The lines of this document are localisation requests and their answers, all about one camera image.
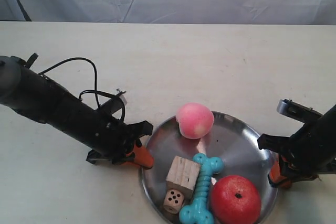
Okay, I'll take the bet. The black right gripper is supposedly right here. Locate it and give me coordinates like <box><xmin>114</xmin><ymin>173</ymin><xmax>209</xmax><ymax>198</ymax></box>
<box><xmin>257</xmin><ymin>126</ymin><xmax>335</xmax><ymax>189</ymax></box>

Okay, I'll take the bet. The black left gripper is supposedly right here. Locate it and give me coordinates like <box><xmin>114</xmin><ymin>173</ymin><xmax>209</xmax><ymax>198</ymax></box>
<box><xmin>86</xmin><ymin>111</ymin><xmax>154</xmax><ymax>169</ymax></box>

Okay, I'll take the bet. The round metal plate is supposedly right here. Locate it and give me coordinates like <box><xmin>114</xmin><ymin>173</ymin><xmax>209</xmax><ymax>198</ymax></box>
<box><xmin>140</xmin><ymin>112</ymin><xmax>278</xmax><ymax>223</ymax></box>

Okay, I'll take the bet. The wooden block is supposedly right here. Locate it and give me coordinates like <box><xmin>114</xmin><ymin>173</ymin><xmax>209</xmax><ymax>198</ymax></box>
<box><xmin>165</xmin><ymin>156</ymin><xmax>201</xmax><ymax>200</ymax></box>

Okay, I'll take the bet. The red orange fruit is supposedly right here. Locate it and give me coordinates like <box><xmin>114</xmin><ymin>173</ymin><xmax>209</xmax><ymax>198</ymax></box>
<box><xmin>210</xmin><ymin>175</ymin><xmax>261</xmax><ymax>224</ymax></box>

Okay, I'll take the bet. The pink peach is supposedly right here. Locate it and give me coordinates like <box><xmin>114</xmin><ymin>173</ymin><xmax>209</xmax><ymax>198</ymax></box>
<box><xmin>175</xmin><ymin>103</ymin><xmax>214</xmax><ymax>140</ymax></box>

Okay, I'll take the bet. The wooden die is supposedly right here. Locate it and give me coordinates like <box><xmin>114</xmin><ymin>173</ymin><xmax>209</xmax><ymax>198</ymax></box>
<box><xmin>163</xmin><ymin>189</ymin><xmax>185</xmax><ymax>214</ymax></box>

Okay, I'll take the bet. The turquoise bone toy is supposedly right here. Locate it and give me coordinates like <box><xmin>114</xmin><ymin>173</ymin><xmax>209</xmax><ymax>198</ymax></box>
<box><xmin>179</xmin><ymin>153</ymin><xmax>224</xmax><ymax>223</ymax></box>

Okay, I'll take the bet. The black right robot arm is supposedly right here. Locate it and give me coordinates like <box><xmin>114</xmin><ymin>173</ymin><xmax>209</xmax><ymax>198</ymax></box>
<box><xmin>257</xmin><ymin>99</ymin><xmax>335</xmax><ymax>189</ymax></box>

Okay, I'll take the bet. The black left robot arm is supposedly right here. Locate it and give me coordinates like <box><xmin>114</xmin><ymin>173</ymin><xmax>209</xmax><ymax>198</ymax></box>
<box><xmin>1</xmin><ymin>53</ymin><xmax>154</xmax><ymax>169</ymax></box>

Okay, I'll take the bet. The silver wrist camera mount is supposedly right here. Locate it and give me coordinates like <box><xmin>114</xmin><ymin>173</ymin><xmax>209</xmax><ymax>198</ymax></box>
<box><xmin>277</xmin><ymin>99</ymin><xmax>322</xmax><ymax>124</ymax></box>

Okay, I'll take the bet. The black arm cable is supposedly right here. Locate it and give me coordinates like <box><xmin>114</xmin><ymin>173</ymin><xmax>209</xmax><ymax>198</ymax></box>
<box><xmin>38</xmin><ymin>57</ymin><xmax>125</xmax><ymax>122</ymax></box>

